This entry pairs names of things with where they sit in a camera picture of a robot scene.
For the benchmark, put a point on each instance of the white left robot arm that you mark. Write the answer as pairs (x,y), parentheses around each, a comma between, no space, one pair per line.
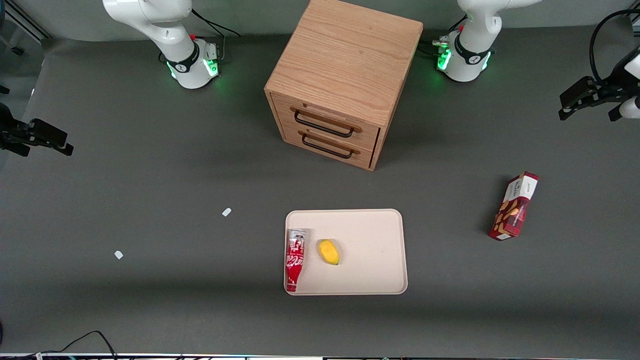
(467,55)

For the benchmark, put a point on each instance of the beige plastic tray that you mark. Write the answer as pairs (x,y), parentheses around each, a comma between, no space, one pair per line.
(372,250)

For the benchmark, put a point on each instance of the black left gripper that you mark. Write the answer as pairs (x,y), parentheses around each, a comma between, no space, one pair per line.
(603,92)

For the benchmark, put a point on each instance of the wooden drawer front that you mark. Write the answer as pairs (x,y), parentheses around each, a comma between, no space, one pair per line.
(367,134)
(362,156)

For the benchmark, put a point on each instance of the red tartan cookie box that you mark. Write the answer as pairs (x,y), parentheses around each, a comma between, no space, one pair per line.
(515,207)

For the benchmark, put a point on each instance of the wooden drawer cabinet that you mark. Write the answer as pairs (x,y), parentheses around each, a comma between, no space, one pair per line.
(345,50)

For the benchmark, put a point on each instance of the red cola can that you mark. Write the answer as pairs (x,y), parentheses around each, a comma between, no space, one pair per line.
(295,260)

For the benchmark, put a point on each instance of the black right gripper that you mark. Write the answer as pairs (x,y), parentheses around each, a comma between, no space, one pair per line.
(11,134)

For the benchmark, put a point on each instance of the yellow lemon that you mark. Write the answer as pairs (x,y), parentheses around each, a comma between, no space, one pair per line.
(329,252)

